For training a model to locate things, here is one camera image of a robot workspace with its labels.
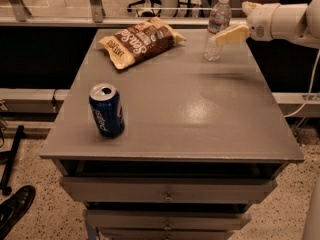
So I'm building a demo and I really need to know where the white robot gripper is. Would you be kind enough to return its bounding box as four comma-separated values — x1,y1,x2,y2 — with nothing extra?
215,1,280,46

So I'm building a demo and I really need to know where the clear plastic water bottle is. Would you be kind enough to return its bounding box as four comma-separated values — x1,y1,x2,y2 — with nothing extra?
204,0,232,61

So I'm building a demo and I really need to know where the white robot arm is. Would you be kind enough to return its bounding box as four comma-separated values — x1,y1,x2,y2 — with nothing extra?
213,0,320,49

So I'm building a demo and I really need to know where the brown SunChips bag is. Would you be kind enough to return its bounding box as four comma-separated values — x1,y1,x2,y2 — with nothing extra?
98,17,186,70

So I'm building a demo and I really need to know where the grey drawer cabinet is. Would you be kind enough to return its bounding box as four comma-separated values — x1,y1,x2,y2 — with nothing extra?
41,29,303,240

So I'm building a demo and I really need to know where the blue Pepsi can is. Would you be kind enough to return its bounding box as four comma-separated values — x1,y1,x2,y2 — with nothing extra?
89,83,125,138

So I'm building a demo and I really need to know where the top grey drawer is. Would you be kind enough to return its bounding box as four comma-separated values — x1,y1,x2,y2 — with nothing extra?
60,177,277,204

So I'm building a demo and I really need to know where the grey drawer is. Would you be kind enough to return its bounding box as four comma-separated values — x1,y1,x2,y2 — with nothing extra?
84,210,251,231
60,177,277,204

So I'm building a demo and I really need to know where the middle grey drawer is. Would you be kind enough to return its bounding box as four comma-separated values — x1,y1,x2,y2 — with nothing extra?
84,210,251,231

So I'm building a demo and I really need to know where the black tripod leg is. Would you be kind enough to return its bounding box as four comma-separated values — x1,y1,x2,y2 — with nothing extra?
0,125,26,196

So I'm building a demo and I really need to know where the black leather shoe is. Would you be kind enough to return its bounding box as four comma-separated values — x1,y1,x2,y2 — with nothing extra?
0,185,36,240

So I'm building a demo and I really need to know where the white cable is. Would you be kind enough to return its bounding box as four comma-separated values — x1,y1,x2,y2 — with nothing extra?
283,47,320,119

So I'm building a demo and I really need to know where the metal railing post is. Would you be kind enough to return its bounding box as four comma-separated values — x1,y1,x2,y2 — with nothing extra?
89,0,105,23

